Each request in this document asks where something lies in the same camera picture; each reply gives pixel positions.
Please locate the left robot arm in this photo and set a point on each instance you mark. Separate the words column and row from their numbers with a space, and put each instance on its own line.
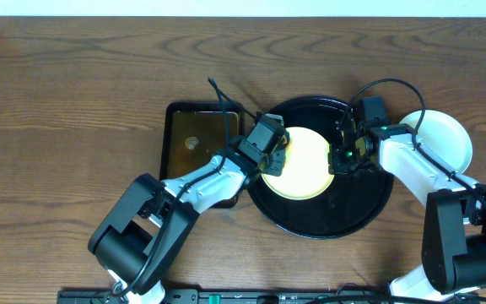
column 145, row 230

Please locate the yellow plate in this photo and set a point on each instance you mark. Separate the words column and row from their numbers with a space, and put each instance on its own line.
column 305, row 173

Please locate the light blue plate front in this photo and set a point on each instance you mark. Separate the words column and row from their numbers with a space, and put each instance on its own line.
column 447, row 138

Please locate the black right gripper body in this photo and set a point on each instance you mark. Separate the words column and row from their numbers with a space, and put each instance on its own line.
column 348, row 160

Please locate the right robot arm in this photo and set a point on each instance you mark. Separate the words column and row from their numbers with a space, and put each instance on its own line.
column 453, row 252

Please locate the orange green sponge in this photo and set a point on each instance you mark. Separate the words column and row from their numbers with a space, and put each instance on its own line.
column 287, row 147

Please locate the black rectangular water tray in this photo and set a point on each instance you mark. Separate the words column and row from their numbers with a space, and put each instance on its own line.
column 193, row 132

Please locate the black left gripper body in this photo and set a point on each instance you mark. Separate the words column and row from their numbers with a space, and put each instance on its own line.
column 269, row 162

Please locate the black round tray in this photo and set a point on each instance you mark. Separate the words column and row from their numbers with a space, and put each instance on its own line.
column 344, row 207

